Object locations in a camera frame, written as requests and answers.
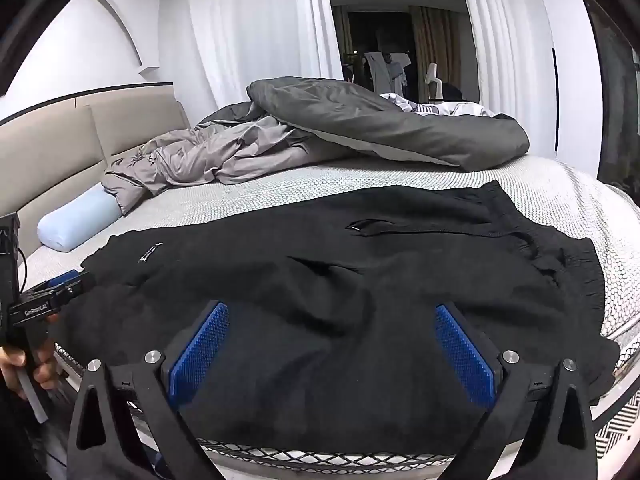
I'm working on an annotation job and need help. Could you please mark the white office chair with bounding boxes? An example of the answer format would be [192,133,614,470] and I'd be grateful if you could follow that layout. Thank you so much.
[425,63,443,103]

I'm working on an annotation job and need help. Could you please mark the brown curtain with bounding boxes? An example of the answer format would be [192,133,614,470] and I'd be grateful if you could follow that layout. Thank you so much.
[409,6,463,103]

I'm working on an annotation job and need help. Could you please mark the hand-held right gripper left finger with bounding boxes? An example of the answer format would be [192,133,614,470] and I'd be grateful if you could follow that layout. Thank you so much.
[66,301,231,480]

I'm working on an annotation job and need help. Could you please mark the hanging white clothes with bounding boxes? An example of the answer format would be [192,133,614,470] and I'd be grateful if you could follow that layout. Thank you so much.
[364,51,413,96]

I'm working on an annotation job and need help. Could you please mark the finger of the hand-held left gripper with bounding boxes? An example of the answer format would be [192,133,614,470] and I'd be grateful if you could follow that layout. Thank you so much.
[52,271,97,308]
[30,269,85,302]

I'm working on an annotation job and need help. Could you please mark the bed with white honeycomb cover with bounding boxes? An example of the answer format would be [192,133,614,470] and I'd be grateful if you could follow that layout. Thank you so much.
[20,152,640,480]

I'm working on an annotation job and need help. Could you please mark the person's left hand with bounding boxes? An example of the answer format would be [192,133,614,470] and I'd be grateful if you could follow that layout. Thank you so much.
[0,311,62,392]

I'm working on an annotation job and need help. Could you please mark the dark glass wardrobe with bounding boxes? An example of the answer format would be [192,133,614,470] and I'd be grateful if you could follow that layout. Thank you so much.
[582,0,640,196]

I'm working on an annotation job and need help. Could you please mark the black pants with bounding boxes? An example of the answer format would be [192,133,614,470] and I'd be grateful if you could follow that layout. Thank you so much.
[54,180,621,456]

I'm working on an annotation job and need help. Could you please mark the light blue pillow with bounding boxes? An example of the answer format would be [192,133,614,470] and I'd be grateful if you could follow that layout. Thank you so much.
[37,182,123,252]

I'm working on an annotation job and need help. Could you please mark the black cable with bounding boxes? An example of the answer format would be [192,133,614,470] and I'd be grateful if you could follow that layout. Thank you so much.
[15,245,28,293]

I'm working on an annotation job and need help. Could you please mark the beige padded headboard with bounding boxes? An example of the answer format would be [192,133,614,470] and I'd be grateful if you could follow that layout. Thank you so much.
[0,85,193,261]

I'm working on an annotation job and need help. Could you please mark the dark grey duvet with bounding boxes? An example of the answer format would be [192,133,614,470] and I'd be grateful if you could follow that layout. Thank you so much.
[192,76,531,173]

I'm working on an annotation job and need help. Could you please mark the white curtain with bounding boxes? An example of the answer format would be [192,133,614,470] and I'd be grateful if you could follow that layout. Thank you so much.
[452,0,556,121]
[185,0,341,121]

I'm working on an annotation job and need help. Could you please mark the white striped bedding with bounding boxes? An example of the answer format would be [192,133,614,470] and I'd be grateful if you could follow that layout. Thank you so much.
[380,92,516,121]

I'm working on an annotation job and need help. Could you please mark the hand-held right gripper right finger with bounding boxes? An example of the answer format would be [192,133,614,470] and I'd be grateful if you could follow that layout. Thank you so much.
[434,302,598,480]

